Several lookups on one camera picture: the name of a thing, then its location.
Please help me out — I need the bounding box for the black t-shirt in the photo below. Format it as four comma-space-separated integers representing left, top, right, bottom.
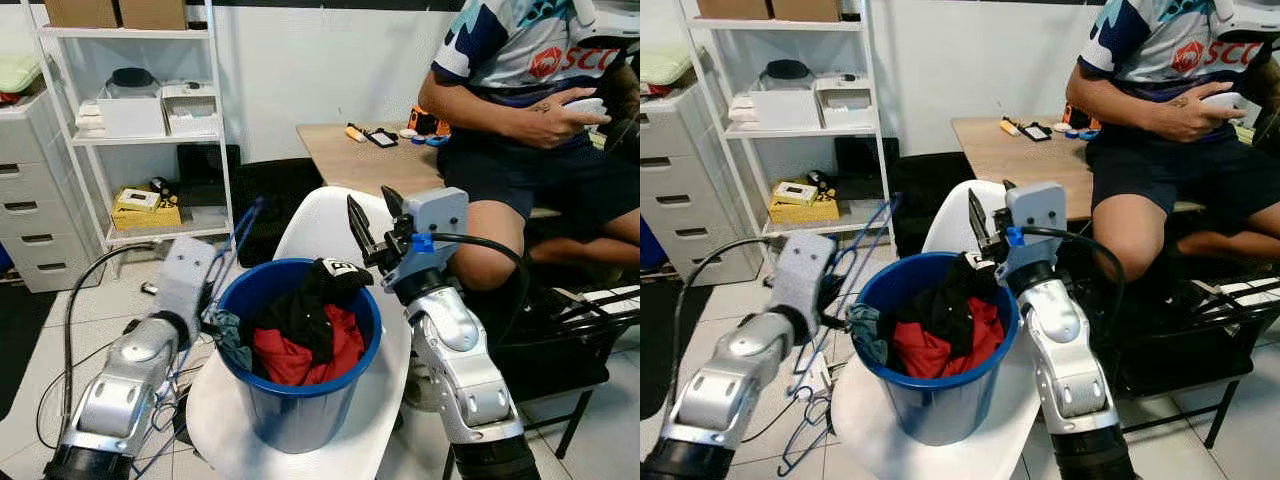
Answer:
248, 257, 375, 369
890, 250, 988, 353

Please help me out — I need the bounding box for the person right hand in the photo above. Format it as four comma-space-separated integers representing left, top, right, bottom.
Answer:
1153, 90, 1243, 145
520, 95, 607, 151

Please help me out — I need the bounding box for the white plastic chair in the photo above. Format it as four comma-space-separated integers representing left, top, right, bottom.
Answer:
830, 179, 1053, 480
184, 184, 415, 480

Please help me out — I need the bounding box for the teal grey garment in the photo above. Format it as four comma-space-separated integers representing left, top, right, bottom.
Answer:
203, 307, 254, 374
846, 302, 897, 370

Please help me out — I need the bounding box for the wooden table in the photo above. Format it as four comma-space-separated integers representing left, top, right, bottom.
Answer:
949, 114, 1208, 223
296, 121, 563, 221

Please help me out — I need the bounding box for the red garment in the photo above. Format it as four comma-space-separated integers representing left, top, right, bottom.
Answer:
250, 303, 367, 389
888, 297, 1007, 382

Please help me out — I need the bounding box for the orange black device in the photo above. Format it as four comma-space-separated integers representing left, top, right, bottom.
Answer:
1061, 101, 1103, 133
406, 104, 453, 139

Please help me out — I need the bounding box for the yellow box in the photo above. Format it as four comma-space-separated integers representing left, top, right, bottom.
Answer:
111, 187, 184, 232
767, 179, 842, 225

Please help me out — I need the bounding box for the black square box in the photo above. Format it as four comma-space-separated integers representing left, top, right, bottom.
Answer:
834, 135, 898, 199
177, 143, 243, 208

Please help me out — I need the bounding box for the seated person in jersey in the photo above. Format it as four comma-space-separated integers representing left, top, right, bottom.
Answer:
1062, 0, 1280, 288
417, 0, 641, 293

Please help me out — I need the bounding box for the blue plastic bucket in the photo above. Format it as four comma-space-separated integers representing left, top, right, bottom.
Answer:
857, 250, 1022, 449
214, 257, 384, 457

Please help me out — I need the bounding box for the black floor mat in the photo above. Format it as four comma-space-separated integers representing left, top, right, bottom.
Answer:
0, 285, 59, 423
640, 285, 703, 423

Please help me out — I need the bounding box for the white storage box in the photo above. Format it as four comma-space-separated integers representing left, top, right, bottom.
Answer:
814, 74, 877, 130
161, 81, 222, 137

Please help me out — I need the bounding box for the white drawer cabinet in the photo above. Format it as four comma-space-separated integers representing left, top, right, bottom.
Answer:
0, 88, 103, 294
640, 83, 763, 288

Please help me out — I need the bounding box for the black metal stand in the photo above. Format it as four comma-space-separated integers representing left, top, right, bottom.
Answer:
488, 278, 641, 463
1108, 268, 1280, 453

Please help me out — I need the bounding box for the white container black lid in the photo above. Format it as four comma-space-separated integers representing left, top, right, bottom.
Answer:
96, 67, 167, 139
744, 59, 824, 132

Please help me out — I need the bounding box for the brown cardboard box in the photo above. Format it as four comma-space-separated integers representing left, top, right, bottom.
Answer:
694, 0, 772, 21
43, 0, 120, 30
771, 0, 844, 24
119, 0, 189, 32

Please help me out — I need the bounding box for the white metal shelf unit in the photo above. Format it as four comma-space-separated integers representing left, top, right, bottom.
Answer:
678, 0, 898, 244
22, 0, 237, 253

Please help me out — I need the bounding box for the white VR headset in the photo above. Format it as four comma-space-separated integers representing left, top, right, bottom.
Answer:
568, 0, 641, 43
1208, 0, 1280, 37

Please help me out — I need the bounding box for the green cushion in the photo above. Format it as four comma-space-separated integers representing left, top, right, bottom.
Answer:
0, 52, 47, 98
640, 45, 694, 91

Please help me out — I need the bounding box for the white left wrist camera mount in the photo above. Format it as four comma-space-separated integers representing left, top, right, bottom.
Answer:
769, 231, 837, 338
154, 236, 218, 343

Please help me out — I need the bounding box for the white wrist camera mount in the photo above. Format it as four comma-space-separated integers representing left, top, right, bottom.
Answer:
996, 181, 1069, 288
384, 186, 472, 293
154, 236, 218, 343
769, 231, 837, 338

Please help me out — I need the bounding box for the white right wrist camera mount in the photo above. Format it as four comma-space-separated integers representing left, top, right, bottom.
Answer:
996, 181, 1069, 288
384, 186, 472, 293

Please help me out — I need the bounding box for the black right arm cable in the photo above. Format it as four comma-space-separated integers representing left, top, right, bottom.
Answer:
428, 231, 533, 346
1018, 225, 1128, 336

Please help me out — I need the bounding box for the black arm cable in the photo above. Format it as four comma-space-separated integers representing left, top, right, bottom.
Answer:
428, 231, 533, 346
673, 236, 776, 406
1018, 225, 1128, 336
60, 242, 161, 426

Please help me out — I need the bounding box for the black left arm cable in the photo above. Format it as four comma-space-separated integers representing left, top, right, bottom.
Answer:
60, 242, 161, 426
673, 236, 776, 406

